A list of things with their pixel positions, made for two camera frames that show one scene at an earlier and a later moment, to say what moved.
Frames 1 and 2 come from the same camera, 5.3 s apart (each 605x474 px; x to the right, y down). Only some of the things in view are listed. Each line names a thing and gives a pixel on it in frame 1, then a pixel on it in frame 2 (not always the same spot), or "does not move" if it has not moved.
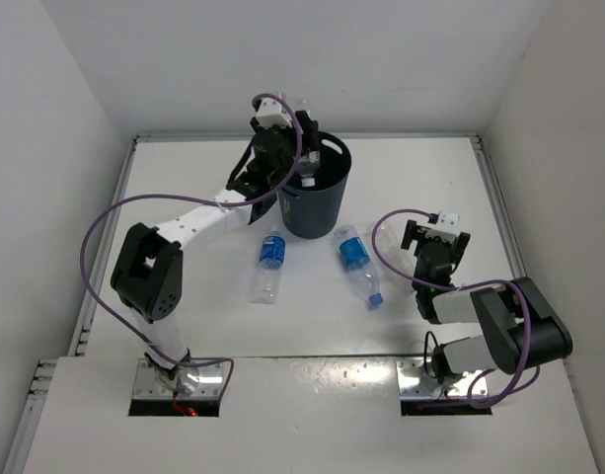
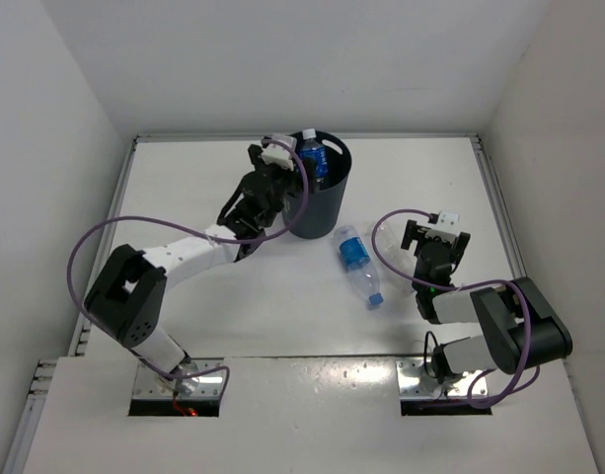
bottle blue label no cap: x=272 y=252 -> x=314 y=149
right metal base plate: x=413 y=381 does not move
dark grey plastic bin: x=315 y=211 does not move
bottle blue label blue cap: x=356 y=260 does not move
